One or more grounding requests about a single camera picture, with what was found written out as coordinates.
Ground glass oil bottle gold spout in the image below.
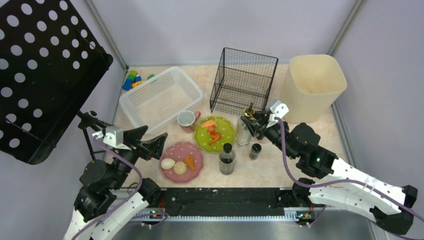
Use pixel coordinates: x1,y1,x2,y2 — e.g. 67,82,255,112
235,102,255,147

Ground dark sauce bottle black cap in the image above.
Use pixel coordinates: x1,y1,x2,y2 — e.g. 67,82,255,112
219,143,236,175

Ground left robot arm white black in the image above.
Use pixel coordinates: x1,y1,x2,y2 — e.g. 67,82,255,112
63,123,168,240

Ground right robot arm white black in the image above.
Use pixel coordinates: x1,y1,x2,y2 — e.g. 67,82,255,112
241,111,418,238

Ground white egg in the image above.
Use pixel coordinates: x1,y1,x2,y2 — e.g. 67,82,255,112
160,158,176,170

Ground small pepper jar black lid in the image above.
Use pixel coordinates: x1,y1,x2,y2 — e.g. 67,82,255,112
249,143,262,160

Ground pink polka dot plate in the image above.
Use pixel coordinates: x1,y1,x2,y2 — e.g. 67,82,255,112
159,141,204,184

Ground green polka dot plate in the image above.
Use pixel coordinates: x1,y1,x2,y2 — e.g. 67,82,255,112
193,116,235,153

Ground beige round bun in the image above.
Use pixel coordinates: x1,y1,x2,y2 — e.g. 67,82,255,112
172,161,188,175

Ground orange fried chicken piece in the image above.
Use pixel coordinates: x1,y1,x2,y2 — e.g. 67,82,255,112
184,155,196,171

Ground orange chicken wing toy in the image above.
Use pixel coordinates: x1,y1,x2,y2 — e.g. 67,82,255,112
208,130,221,146

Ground red shrimp toy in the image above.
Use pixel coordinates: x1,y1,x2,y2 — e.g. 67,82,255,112
207,125,219,136

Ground pink mug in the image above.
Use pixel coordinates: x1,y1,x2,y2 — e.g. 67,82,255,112
176,110,201,133

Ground orange melon slice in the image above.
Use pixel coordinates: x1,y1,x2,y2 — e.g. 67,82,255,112
200,119,217,128

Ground white plastic basket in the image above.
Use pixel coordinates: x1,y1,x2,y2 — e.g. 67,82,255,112
119,66,203,134

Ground colourful toy blocks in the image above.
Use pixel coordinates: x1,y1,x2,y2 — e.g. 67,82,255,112
122,70,155,91

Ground beige plastic bin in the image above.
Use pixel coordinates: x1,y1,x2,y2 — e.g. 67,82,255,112
279,54,347,124

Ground black perforated metal panel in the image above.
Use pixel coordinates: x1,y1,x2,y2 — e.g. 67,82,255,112
0,0,113,165

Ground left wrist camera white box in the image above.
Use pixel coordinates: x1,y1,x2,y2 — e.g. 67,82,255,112
91,125,129,150

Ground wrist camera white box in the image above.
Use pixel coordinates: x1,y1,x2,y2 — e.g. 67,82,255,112
91,125,129,150
266,100,290,129

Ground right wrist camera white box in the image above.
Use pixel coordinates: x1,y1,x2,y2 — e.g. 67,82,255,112
266,100,290,129

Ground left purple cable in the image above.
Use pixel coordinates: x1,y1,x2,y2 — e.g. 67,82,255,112
71,142,170,240

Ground purple cable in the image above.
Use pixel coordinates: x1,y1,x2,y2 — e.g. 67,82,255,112
71,142,170,240
276,117,424,240

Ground black wire basket rack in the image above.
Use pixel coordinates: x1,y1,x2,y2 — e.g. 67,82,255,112
209,47,279,116

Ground black camera tripod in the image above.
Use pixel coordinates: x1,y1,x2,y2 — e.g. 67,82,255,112
76,110,115,163

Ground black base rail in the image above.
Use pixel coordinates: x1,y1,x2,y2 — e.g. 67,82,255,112
151,187,301,217

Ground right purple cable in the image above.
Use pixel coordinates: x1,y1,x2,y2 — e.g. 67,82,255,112
276,117,424,240

